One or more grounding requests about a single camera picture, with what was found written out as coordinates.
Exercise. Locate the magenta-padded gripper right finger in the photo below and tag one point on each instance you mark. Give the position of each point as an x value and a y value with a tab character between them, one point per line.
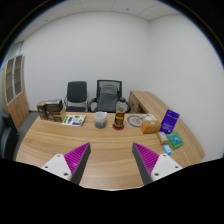
146	159

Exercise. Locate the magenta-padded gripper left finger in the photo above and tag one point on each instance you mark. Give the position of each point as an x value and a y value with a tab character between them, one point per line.
77	160

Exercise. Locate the clear black-capped drink bottle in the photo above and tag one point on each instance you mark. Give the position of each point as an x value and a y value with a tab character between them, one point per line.
120	118

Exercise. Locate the small blue box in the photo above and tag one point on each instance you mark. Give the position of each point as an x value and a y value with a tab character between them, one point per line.
167	149

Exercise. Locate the small yellow box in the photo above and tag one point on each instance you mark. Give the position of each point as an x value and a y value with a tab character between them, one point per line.
162	137

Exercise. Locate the orange wooden box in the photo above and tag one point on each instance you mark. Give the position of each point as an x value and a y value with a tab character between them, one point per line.
150	127

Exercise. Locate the green flat package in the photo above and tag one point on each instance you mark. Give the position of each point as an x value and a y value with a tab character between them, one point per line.
175	140

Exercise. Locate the white green-purple sticker leaflet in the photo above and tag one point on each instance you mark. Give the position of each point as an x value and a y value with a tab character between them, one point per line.
74	120

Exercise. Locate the purple upright card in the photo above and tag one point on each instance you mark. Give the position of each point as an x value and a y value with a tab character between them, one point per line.
169	121

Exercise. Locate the white mug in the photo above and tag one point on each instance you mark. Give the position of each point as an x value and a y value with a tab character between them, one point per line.
100	120

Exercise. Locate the brown cardboard box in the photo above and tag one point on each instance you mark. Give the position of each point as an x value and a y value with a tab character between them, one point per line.
59	116

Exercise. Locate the dark printed carton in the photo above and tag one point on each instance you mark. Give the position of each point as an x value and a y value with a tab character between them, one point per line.
54	106

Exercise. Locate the wooden side desk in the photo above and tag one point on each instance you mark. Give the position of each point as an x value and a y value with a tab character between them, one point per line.
150	100

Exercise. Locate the small dark brown carton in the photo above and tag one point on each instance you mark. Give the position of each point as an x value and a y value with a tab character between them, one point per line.
41	110

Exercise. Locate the grey backpack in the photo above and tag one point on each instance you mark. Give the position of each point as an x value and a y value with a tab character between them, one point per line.
108	96

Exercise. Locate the black mesh-back office chair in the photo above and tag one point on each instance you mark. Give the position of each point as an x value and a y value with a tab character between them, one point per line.
120	90

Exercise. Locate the wooden shelf cabinet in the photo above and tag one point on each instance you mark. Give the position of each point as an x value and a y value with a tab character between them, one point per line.
15	86

